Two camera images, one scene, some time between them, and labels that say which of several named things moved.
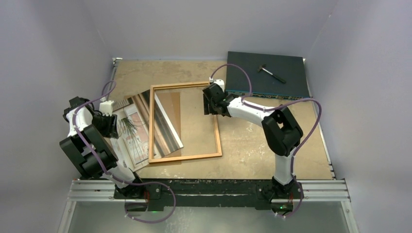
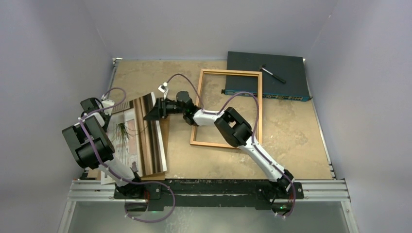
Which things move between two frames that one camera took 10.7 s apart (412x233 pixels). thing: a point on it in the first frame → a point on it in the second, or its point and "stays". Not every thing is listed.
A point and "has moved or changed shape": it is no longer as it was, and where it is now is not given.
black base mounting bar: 240,193 stays
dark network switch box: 272,75 stays
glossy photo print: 133,118 has moved or changed shape
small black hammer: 261,67 stays
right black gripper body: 209,107 → 171,107
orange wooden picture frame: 151,104 → 223,144
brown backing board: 170,103 → 150,146
